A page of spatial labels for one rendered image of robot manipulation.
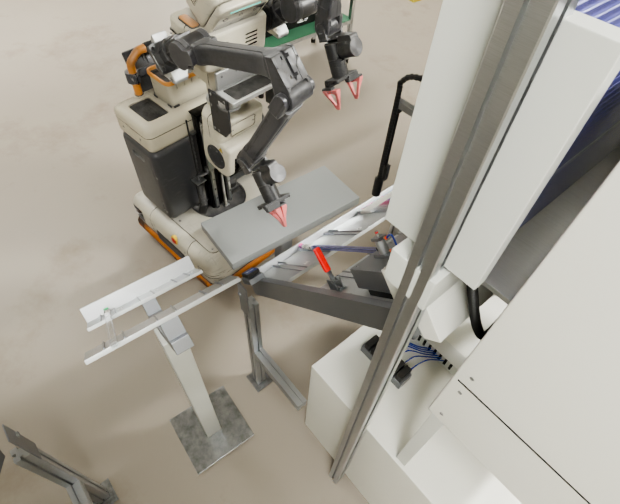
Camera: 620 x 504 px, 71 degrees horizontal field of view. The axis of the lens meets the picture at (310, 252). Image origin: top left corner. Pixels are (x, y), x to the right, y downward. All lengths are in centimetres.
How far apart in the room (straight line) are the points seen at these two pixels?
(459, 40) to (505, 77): 7
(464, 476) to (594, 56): 110
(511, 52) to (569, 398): 42
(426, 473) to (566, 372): 74
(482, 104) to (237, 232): 132
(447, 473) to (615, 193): 99
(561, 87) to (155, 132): 159
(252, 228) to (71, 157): 176
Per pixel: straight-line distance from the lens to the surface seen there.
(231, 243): 163
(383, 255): 88
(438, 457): 132
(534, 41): 41
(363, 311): 88
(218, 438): 193
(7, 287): 261
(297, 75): 109
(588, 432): 69
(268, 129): 122
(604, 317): 55
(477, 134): 47
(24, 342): 238
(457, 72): 48
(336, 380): 133
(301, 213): 172
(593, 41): 42
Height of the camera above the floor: 185
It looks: 52 degrees down
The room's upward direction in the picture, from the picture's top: 4 degrees clockwise
